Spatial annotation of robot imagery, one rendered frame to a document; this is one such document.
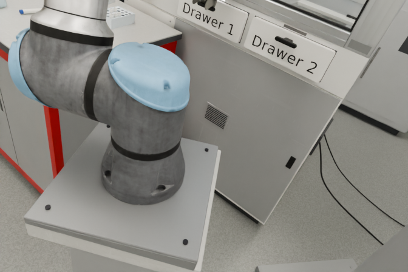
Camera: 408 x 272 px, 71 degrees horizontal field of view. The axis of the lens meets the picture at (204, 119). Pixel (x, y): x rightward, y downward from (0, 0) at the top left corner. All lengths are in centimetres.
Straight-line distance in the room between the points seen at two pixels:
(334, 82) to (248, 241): 84
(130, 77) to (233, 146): 95
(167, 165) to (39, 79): 23
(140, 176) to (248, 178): 91
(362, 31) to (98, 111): 76
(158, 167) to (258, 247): 107
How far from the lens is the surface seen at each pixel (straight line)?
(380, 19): 96
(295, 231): 163
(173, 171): 49
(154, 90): 38
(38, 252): 138
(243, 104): 116
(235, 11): 107
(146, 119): 40
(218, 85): 120
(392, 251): 115
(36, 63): 47
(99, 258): 65
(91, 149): 60
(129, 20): 119
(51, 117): 97
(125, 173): 48
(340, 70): 100
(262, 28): 103
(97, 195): 52
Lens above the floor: 120
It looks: 37 degrees down
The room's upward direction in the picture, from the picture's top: 16 degrees clockwise
